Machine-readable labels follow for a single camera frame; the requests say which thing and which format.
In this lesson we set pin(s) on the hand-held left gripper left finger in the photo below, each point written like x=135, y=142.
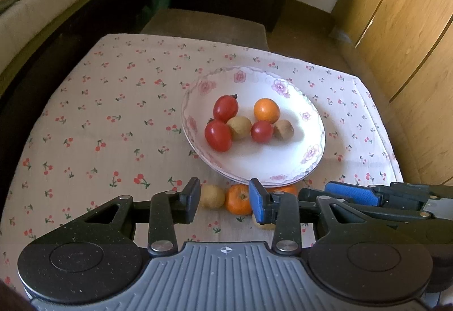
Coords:
x=191, y=201

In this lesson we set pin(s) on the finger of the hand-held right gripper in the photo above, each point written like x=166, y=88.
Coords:
x=308, y=193
x=354, y=192

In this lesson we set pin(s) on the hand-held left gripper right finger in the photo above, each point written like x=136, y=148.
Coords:
x=260, y=201

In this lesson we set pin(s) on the orange mandarin with stem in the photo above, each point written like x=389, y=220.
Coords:
x=237, y=199

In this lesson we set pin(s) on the white floral plate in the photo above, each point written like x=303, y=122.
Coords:
x=244, y=179
x=254, y=159

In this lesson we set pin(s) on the small round red tomato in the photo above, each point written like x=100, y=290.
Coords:
x=262, y=131

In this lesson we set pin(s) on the large red tomato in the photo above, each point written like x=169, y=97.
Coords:
x=218, y=136

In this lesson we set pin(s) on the large brown longan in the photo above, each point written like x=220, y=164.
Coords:
x=239, y=127

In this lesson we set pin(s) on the smooth orange mandarin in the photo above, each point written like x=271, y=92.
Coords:
x=267, y=110

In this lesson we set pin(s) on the red tomato with stem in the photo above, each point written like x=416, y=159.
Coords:
x=225, y=108

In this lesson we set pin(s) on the cherry print tablecloth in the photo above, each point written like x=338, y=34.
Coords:
x=106, y=120

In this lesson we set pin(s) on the wooden wardrobe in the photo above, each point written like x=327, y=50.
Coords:
x=407, y=31

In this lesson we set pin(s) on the brown stool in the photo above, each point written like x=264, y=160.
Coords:
x=205, y=28

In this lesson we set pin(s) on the bed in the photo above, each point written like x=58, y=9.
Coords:
x=53, y=14

